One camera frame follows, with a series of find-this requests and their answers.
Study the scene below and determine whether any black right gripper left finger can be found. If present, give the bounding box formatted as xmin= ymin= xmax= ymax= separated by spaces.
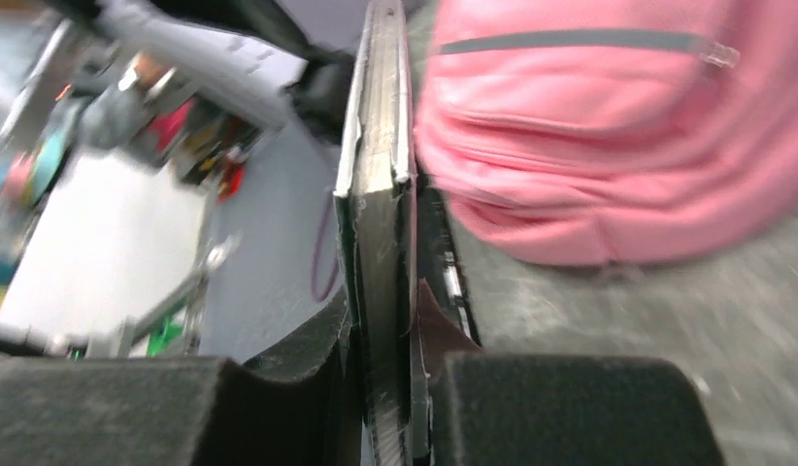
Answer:
xmin=0 ymin=294 xmax=360 ymax=465

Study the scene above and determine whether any pink school backpack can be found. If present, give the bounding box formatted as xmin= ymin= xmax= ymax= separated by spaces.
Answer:
xmin=416 ymin=0 xmax=798 ymax=266

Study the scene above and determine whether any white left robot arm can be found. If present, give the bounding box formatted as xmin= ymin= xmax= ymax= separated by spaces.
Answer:
xmin=49 ymin=1 xmax=354 ymax=144

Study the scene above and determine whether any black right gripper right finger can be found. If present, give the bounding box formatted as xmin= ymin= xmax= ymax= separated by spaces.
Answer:
xmin=415 ymin=282 xmax=724 ymax=466

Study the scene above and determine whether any dark glossy book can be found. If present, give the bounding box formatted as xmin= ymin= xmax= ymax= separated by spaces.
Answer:
xmin=334 ymin=1 xmax=416 ymax=465

